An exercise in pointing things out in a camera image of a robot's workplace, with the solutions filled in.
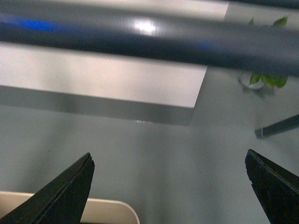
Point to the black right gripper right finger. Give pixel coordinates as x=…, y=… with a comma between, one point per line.
x=276, y=188

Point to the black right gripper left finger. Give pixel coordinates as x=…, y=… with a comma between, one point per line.
x=61, y=201

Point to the beige plastic laundry hamper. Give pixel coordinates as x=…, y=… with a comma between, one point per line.
x=96, y=211

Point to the grey metal rack foot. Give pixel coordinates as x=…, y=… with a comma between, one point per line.
x=278, y=127

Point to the green potted plant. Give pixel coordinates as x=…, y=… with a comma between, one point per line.
x=256, y=81

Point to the white low platform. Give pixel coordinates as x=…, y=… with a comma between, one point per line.
x=98, y=84

